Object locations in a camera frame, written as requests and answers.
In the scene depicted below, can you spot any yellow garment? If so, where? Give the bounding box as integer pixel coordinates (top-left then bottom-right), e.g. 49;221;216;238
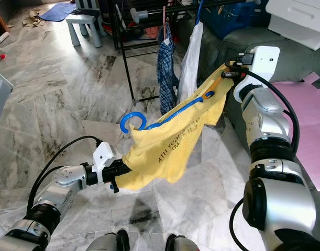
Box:
117;62;236;192

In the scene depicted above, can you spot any blue plaid shirt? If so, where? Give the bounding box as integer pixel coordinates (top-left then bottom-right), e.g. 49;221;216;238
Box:
156;26;180;116

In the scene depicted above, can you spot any blue plastic hanger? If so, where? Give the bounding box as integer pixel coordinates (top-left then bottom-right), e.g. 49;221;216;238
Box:
120;90;215;134
196;0;205;24

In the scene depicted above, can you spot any pink plastic hanger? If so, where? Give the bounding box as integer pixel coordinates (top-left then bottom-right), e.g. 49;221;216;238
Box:
160;5;169;40

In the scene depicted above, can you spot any blue hard suitcase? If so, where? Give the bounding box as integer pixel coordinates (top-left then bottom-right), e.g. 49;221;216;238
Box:
207;0;273;40

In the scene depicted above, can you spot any white shirt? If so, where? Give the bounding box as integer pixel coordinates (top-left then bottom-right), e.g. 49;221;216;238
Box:
176;22;204;103

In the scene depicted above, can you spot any green sofa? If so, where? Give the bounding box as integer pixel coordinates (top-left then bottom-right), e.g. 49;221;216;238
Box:
173;26;320;220

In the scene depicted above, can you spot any grey robot left leg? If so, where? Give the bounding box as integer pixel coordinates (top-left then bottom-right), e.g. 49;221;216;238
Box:
86;230;132;251

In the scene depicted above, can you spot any grey robot leg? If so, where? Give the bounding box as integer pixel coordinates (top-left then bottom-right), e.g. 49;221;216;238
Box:
86;230;132;251
165;234;202;251

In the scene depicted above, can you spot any white drawer cabinet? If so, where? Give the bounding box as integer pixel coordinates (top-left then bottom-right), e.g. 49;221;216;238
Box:
266;0;320;51

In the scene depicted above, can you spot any pink blanket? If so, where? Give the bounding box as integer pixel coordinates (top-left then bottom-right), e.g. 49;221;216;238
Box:
272;73;320;191

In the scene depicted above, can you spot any grey robot right leg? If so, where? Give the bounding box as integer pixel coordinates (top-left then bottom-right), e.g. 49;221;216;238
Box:
165;234;202;251

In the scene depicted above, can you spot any black metal drying rack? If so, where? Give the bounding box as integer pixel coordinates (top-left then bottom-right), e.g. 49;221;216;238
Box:
110;0;268;102

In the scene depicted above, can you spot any beige crumpled cloth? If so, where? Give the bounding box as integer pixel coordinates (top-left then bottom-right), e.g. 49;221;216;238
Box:
23;10;45;27

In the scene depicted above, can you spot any blue floor mat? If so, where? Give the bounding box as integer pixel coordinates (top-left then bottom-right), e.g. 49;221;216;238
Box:
39;3;75;21

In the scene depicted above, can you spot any light blue kids chair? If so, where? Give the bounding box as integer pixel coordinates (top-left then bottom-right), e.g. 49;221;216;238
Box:
65;0;103;48

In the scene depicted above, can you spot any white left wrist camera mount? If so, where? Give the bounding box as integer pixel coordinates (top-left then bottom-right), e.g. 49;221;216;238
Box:
92;141;117;184

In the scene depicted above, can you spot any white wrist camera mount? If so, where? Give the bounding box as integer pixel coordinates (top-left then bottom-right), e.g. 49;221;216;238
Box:
92;141;117;184
246;45;281;88

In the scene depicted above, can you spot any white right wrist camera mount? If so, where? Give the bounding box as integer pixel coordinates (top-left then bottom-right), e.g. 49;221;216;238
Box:
246;45;281;88

